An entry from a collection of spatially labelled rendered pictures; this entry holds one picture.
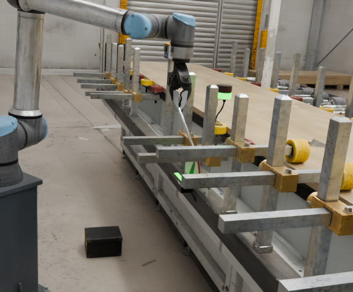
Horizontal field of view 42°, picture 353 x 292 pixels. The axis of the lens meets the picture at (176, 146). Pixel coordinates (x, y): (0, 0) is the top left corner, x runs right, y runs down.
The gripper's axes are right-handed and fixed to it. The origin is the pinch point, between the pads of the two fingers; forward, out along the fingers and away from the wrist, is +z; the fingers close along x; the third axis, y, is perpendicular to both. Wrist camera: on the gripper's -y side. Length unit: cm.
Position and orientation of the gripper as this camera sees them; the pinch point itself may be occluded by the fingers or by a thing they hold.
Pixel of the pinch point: (179, 109)
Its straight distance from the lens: 186.9
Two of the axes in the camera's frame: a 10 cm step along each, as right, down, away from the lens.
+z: -0.8, 9.6, 2.8
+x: -9.5, 0.2, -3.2
